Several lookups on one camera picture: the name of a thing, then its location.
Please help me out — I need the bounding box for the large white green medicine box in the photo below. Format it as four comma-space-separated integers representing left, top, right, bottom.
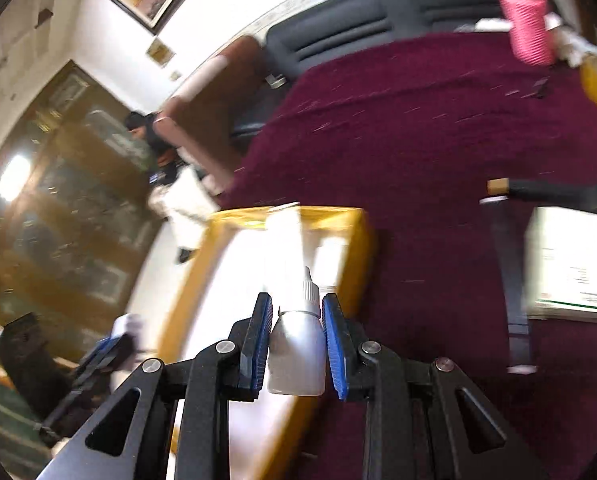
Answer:
523, 206, 597, 318

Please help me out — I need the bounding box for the small white dropper bottle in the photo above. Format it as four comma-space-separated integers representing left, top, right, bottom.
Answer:
267, 266, 327, 396

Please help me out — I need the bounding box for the gold foil tray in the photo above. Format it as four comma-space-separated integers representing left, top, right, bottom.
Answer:
156, 205, 374, 480

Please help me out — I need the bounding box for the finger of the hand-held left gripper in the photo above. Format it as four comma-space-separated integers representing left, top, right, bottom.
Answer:
73, 334, 139, 397

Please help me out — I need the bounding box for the black marker with white cap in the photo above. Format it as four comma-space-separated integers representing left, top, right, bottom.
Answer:
481, 197, 538, 376

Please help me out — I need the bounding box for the small framed wall plaque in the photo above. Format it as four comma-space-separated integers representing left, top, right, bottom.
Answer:
146, 40, 174, 67

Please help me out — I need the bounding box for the thermos in pink knit sleeve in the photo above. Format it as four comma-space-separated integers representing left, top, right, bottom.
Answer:
489, 0, 561, 67

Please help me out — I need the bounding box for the wooden wardrobe with glass doors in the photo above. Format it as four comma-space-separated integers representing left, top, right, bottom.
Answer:
0, 60, 164, 461

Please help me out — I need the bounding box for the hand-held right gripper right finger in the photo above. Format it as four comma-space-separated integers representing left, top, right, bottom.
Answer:
321, 292, 549, 480

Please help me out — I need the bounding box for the brown armchair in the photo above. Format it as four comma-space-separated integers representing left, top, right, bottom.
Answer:
153, 35, 279, 196

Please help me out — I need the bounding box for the black pen with gold tip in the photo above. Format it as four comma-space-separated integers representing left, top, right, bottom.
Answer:
485, 178, 597, 207

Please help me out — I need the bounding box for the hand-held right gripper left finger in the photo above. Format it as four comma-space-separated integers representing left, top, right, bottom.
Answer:
36, 292, 274, 480

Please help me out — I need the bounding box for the black leather sofa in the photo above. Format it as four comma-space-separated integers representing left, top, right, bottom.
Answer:
228, 0, 509, 141

